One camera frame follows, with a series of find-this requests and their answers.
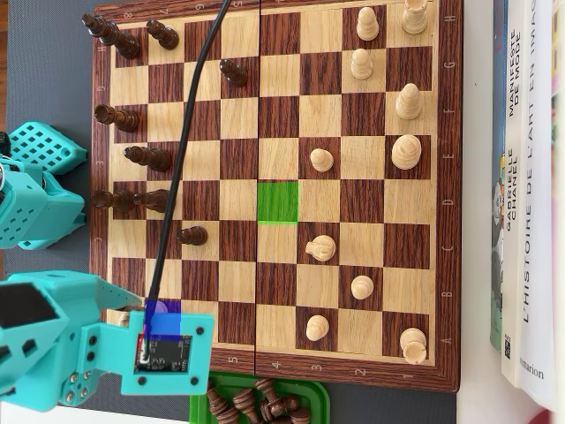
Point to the light wooden pawn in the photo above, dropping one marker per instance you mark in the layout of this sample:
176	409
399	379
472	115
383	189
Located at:
322	160
362	66
367	28
318	327
363	287

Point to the pink object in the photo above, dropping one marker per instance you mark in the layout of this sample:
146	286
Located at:
552	418

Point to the dark wooden rook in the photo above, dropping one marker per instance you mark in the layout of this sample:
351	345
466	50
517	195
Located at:
125	119

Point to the light bishop right side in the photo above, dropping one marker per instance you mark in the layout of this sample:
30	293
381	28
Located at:
406	152

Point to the illustrated blue book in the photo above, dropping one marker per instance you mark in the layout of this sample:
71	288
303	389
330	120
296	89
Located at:
498	265

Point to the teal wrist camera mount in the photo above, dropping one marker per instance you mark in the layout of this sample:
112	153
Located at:
167	385

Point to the green plastic tray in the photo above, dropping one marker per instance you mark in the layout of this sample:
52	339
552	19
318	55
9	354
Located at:
318	393

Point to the light wooden rook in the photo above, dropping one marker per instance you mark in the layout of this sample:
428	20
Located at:
413	344
415	20

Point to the wooden folding chessboard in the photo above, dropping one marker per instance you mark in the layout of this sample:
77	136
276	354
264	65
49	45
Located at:
278	119

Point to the book with coloured page edges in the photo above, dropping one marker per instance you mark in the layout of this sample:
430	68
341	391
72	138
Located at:
559	221

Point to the dark wooden pawn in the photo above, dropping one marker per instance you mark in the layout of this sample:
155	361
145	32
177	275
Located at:
236	75
167	39
265	386
194	236
243	399
216	399
154	201
301	416
287	404

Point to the white art history book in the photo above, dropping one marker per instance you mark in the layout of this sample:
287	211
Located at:
536	221

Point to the dark wooden bishop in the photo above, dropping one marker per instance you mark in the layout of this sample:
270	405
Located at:
228	414

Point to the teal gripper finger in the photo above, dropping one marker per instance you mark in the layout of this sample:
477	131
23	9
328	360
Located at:
117	298
77	388

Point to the white Gabrielle Chanel book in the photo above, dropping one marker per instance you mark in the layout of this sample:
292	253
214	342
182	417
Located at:
512	132

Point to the dark wooden tall chess piece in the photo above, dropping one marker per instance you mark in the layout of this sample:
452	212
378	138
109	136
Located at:
125	44
119	201
154	159

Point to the light wooden knight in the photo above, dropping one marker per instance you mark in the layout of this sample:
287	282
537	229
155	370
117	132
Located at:
322	248

